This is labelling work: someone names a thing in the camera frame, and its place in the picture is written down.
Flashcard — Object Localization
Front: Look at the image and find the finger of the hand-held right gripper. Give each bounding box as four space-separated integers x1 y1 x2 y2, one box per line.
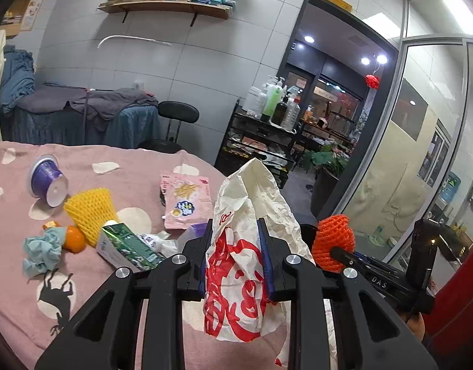
329 247 370 269

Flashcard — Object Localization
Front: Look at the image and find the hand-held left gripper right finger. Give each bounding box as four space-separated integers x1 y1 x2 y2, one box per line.
257 218 439 370

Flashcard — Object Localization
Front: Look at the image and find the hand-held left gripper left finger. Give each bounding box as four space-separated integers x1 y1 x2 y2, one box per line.
34 219 215 370

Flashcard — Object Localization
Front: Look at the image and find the orange foam fruit net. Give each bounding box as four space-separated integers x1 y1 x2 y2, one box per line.
311 216 356 274

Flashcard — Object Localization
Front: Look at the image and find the white blue-printed wrapper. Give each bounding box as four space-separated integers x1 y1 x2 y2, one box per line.
138 231 183 259

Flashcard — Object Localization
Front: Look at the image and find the white red-printed paper bag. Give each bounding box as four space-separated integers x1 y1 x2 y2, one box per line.
203 158 318 343

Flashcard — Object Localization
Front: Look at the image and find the person's right hand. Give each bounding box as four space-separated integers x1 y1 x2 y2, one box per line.
400 310 427 339

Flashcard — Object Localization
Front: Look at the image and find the red bin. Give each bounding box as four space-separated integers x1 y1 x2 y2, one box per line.
425 233 473 357

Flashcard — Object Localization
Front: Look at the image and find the blue water jug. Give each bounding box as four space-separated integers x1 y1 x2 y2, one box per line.
439 171 461 203

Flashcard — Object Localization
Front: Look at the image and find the pink snack packet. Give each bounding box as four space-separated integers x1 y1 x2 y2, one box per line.
159 173 212 230

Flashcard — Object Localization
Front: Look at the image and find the green drink carton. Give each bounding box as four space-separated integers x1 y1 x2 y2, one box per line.
96 221 166 274

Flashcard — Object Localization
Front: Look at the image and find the green potted plant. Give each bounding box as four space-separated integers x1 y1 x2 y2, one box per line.
302 144 351 178

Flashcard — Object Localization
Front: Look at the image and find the pink printed blanket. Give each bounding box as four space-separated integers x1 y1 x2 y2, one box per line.
0 139 337 370

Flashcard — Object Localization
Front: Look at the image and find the yellow foam fruit net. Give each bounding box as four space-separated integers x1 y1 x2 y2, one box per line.
63 187 119 247

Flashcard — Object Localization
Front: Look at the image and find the black metal rack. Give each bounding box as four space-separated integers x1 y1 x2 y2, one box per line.
213 100 299 189

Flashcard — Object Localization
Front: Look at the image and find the orange tangerine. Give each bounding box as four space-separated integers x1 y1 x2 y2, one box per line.
61 225 86 254

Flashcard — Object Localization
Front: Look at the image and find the clear plastic bottle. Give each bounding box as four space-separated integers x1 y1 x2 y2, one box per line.
281 97 301 131

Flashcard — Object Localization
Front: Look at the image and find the blue grey fabric pile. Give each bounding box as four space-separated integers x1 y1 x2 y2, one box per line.
0 85 162 150

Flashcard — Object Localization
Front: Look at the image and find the dark brown bottle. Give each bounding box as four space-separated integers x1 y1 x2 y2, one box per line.
271 96 290 125

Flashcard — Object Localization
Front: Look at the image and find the black stool chair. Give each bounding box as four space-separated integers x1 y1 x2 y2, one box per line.
137 101 199 152

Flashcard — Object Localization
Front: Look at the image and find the white plastic jug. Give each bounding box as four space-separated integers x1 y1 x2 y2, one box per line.
246 87 269 119

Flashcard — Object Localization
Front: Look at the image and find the crumpled teal tissue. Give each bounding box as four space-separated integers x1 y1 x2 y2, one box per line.
23 227 68 278

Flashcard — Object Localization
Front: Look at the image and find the green pump bottle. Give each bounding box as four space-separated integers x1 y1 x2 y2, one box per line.
261 78 285 122

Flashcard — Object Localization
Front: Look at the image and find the purple yogurt cup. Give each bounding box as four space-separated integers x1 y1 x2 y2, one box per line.
29 154 69 208

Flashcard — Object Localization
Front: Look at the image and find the grey bed blanket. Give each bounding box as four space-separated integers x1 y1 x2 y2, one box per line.
21 85 160 132

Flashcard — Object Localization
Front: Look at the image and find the thin upright pole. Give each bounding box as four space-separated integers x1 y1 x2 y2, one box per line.
82 88 95 129

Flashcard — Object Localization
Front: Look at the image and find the ceiling light panel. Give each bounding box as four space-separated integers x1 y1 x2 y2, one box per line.
441 0 473 36

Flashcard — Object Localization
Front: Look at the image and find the yellow door sign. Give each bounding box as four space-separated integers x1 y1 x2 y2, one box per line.
320 0 353 12

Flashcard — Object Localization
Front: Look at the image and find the pile of blue clothes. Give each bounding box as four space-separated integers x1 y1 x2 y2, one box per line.
0 44 37 114

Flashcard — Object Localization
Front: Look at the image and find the glass partition with metal frame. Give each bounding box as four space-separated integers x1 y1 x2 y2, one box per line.
381 0 473 265

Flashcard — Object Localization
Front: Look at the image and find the black door frame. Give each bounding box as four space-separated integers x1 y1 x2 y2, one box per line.
277 0 400 216

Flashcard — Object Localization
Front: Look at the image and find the long wooden wall shelf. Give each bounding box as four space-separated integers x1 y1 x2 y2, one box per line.
98 0 233 27

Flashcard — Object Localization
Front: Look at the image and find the wall poster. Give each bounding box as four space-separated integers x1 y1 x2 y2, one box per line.
20 0 47 32

